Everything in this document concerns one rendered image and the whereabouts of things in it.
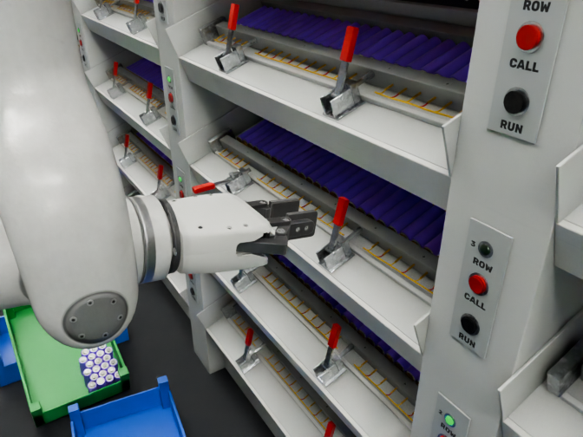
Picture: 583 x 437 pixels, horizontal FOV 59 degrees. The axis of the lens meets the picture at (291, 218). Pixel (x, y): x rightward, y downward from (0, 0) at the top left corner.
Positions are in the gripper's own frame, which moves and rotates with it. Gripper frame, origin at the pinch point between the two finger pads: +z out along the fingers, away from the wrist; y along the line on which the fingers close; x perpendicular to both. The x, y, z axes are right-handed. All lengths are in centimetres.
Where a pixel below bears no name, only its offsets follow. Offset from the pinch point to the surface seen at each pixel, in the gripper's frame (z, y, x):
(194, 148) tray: 6.5, -42.3, -5.0
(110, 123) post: 10, -113, -19
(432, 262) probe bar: 11.9, 11.6, -1.9
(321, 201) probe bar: 10.9, -8.4, -2.5
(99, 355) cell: -9, -53, -56
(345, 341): 14.9, -2.1, -23.2
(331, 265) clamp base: 6.6, 1.0, -7.0
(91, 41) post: 5, -113, 5
